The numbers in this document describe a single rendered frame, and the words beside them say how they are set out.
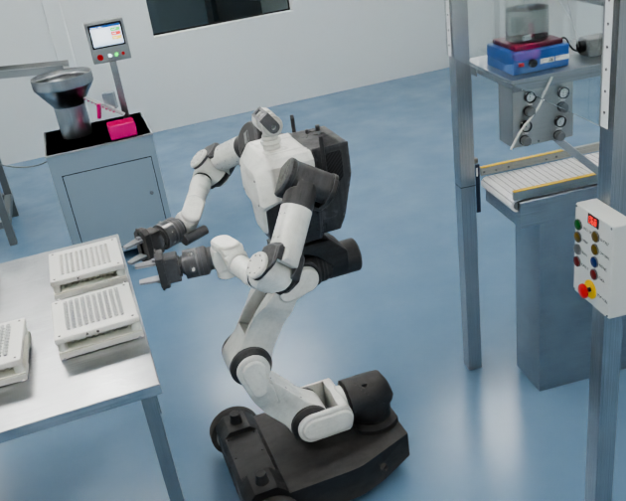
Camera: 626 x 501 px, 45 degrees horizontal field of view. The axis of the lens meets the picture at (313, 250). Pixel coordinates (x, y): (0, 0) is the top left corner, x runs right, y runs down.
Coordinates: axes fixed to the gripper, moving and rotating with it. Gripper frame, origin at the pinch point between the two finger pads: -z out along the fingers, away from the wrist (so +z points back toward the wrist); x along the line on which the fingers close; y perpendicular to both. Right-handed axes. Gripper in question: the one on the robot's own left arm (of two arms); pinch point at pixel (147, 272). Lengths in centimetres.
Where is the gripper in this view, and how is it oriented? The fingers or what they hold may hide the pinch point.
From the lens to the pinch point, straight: 227.7
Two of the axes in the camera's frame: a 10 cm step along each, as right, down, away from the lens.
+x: 1.4, 8.9, 4.5
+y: -2.0, -4.1, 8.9
